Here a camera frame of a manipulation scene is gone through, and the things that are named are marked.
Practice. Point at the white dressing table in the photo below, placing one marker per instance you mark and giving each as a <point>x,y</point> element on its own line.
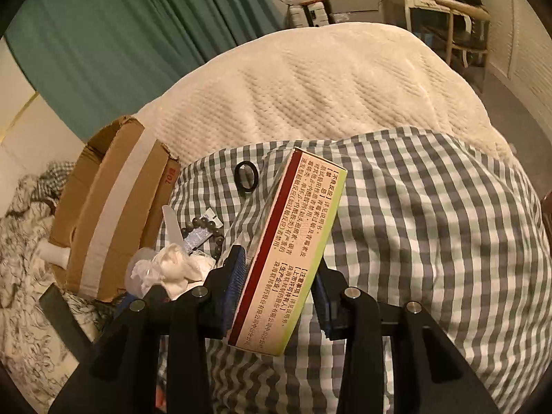
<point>396,2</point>

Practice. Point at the grey checked cloth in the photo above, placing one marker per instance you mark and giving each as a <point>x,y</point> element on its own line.
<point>431,224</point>

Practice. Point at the white plastic piece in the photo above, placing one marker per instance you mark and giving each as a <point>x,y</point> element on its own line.
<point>171,224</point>

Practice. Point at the crumpled white tissue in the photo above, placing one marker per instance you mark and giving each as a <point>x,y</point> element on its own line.
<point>172,267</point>

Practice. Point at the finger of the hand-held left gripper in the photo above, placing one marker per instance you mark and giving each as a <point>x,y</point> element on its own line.
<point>62,315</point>

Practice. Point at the white suitcase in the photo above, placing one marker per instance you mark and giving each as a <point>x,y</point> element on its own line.
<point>308,15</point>

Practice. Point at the small blue white sachet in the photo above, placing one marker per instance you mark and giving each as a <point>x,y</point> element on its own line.
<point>198,238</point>

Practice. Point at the floral print blanket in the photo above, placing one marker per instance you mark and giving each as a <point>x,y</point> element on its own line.
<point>21,267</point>

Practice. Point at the white plastic bottle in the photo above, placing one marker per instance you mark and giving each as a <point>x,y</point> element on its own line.
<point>54,253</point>

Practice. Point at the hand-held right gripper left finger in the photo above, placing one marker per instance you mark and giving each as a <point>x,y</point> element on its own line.
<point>235,282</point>

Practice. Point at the white louvered wardrobe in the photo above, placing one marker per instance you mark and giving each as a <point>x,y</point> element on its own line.
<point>517,30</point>

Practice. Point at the cream textured bedspread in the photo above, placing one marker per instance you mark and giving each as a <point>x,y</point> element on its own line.
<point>323,86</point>

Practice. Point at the green curtain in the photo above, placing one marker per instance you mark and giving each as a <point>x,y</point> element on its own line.
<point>129,30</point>

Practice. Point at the cream and red medicine box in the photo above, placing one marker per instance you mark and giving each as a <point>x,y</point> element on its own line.
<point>284,258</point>

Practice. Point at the wooden chair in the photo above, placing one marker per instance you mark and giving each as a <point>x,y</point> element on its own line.
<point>450,30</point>

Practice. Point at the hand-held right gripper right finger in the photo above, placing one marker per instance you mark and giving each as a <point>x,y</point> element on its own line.
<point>323,306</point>

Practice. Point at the brown cardboard box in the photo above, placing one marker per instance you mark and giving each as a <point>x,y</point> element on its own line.
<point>112,207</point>

